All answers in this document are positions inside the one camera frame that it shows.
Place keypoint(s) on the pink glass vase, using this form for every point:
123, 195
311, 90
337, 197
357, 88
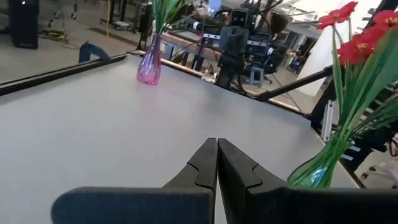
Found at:
150, 67

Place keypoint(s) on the green glass vase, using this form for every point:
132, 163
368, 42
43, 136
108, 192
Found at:
317, 174

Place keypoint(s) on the red artificial flower bunch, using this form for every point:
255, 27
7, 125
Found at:
337, 15
360, 49

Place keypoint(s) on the silver frame bracket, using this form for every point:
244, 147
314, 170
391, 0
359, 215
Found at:
328, 121

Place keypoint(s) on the person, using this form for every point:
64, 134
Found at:
277, 22

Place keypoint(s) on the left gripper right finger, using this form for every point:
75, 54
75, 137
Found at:
280, 207

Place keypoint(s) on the grey stool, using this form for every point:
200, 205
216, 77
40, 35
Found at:
256, 74

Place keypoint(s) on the white round column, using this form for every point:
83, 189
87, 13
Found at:
323, 46

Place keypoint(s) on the black box speaker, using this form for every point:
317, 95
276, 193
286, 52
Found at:
24, 25

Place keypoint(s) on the white artificial flower bunch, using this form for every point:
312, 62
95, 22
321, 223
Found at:
163, 12

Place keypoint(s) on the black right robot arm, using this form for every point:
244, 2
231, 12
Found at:
233, 40

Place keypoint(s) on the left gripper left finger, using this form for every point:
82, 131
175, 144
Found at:
140, 205

